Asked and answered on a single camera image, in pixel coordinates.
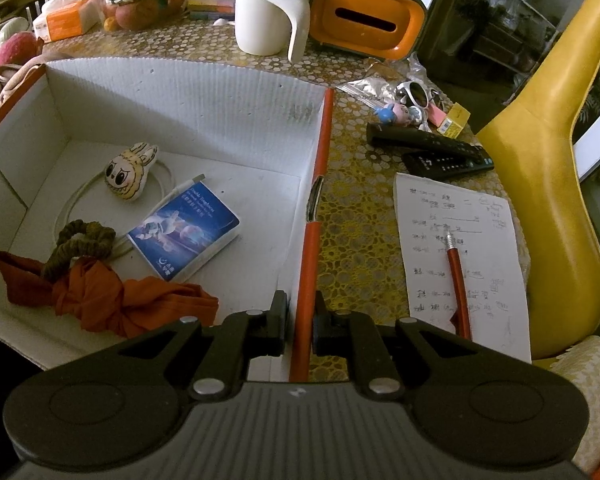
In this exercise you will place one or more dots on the olive green scrunchie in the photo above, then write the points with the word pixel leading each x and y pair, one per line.
pixel 55 262

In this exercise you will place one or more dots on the yellow chair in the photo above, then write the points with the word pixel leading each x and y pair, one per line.
pixel 545 210

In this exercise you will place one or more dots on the white mug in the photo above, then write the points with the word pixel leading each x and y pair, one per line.
pixel 260 20

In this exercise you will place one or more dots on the gold lace tablecloth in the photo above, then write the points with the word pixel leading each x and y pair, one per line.
pixel 355 270

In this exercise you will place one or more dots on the white sunglasses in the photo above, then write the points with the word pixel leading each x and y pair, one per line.
pixel 417 94

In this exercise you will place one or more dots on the beige lace seat cushion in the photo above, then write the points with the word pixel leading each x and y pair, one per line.
pixel 580 400

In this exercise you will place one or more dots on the blue tissue packet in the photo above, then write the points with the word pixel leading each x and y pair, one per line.
pixel 185 230

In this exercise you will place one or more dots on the pale green ceramic jar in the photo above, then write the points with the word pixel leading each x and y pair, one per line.
pixel 12 27

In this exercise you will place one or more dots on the handwritten white paper sheet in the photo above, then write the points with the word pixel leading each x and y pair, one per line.
pixel 500 280

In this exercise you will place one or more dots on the orange cloth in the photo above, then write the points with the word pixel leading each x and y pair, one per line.
pixel 105 295

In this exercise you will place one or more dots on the pink eraser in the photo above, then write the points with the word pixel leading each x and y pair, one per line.
pixel 436 115

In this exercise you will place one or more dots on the printed white face mask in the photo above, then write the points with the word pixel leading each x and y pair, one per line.
pixel 15 82

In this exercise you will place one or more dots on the long black remote control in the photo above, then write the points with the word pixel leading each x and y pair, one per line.
pixel 405 135

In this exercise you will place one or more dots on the short black remote control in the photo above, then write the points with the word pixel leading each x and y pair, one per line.
pixel 445 165

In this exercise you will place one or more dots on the small yellow box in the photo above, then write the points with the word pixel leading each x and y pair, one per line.
pixel 455 120

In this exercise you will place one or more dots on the orange and green tissue box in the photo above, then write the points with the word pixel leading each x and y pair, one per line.
pixel 405 35

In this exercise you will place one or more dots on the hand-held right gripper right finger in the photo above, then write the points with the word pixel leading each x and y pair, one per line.
pixel 317 316

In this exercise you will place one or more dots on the small pig figurine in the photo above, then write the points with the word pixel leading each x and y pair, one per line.
pixel 395 112

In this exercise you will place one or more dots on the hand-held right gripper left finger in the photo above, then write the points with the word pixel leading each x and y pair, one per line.
pixel 280 312

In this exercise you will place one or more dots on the stack of books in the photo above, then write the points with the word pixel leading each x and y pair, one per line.
pixel 212 2

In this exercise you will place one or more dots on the clear plastic bag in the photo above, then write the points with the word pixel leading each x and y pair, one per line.
pixel 372 85

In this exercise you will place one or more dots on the red apple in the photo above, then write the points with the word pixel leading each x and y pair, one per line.
pixel 135 15

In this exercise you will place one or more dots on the white and orange cardboard box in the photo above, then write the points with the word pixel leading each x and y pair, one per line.
pixel 180 110

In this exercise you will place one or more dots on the orange and white tissue pack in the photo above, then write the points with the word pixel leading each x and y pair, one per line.
pixel 70 17

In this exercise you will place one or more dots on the red pen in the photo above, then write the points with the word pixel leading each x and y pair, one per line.
pixel 457 285

